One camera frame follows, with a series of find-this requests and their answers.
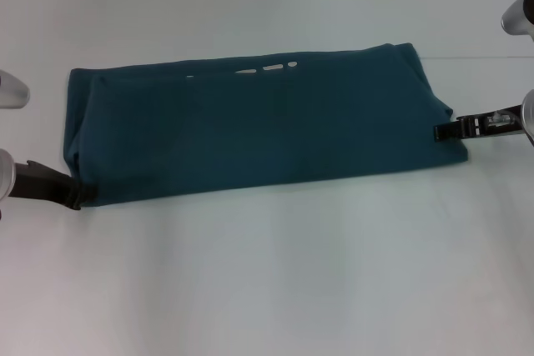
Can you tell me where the clear cable plug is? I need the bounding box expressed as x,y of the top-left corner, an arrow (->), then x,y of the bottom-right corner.
485,111 -> 513,128

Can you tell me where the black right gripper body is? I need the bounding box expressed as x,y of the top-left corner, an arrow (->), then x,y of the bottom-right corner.
457,104 -> 525,139

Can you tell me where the teal blue shirt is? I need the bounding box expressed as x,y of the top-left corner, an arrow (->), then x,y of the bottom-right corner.
61,42 -> 468,209

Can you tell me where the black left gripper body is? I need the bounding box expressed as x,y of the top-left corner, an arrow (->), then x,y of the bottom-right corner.
8,159 -> 81,211

